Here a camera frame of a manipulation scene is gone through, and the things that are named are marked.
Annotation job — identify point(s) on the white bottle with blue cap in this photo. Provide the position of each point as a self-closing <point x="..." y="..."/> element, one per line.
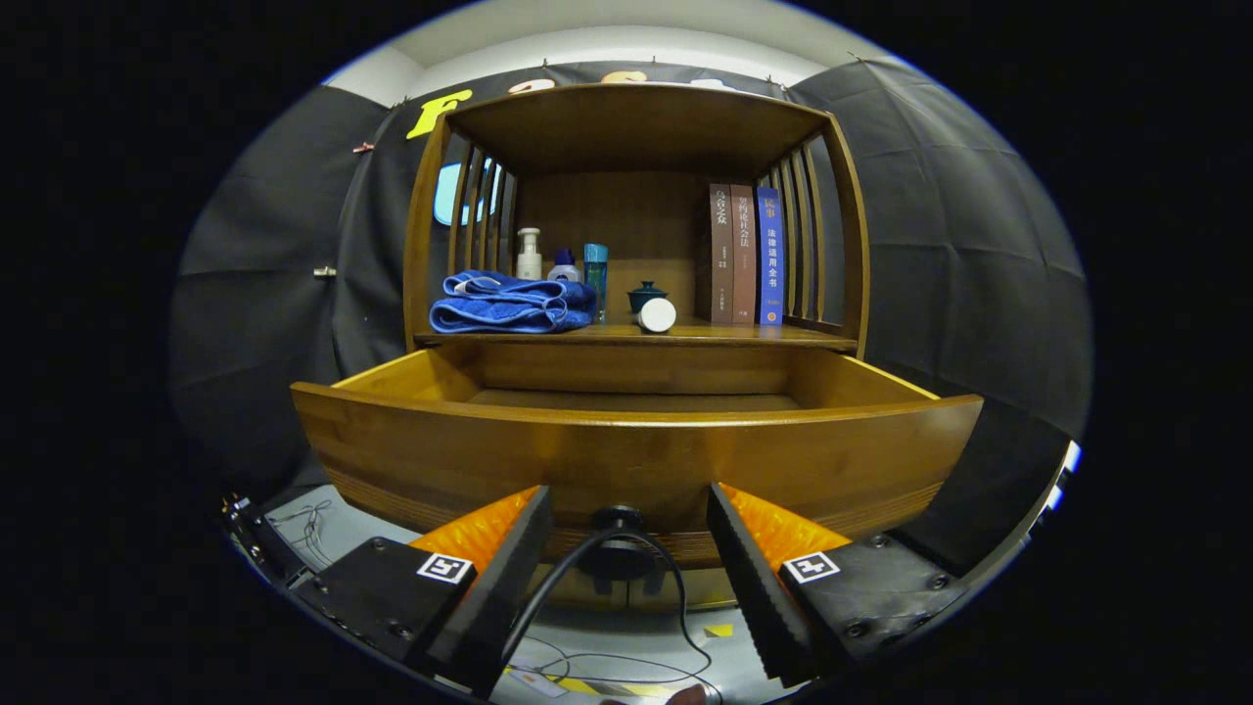
<point x="564" y="269"/>

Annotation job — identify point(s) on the wooden drawer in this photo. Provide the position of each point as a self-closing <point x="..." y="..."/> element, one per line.
<point x="626" y="460"/>

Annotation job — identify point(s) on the wooden cabinet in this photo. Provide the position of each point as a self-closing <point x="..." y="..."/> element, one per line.
<point x="636" y="127"/>

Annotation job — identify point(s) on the dark brown book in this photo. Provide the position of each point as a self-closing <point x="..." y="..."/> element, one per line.
<point x="720" y="255"/>

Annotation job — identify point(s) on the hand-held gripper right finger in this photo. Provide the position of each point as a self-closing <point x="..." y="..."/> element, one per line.
<point x="754" y="587"/>

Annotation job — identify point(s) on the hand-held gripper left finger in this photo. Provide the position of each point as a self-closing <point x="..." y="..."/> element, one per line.
<point x="504" y="587"/>

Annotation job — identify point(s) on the white pump bottle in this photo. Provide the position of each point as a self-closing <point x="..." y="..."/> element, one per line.
<point x="529" y="259"/>

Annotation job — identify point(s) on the wooden cabinet door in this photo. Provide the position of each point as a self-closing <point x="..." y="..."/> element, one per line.
<point x="710" y="592"/>
<point x="582" y="595"/>

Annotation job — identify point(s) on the reddish brown book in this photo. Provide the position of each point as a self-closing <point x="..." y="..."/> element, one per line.
<point x="744" y="255"/>

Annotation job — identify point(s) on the teal transparent bottle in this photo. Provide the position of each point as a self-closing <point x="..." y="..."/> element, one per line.
<point x="596" y="279"/>

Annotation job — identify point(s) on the blue folded towel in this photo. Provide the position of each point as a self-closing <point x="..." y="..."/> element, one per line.
<point x="499" y="313"/>

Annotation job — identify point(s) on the wooden countertop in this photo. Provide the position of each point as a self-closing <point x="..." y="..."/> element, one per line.
<point x="744" y="333"/>

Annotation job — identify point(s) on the blue lidded tea cup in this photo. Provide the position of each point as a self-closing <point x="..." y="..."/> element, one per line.
<point x="646" y="292"/>

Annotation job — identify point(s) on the black power strip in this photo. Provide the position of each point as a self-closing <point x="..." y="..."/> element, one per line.
<point x="256" y="537"/>

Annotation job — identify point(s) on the white tube with green band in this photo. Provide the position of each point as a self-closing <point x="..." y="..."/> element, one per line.
<point x="657" y="315"/>

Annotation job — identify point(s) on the blue book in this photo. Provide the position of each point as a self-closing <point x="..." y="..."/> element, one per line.
<point x="769" y="255"/>

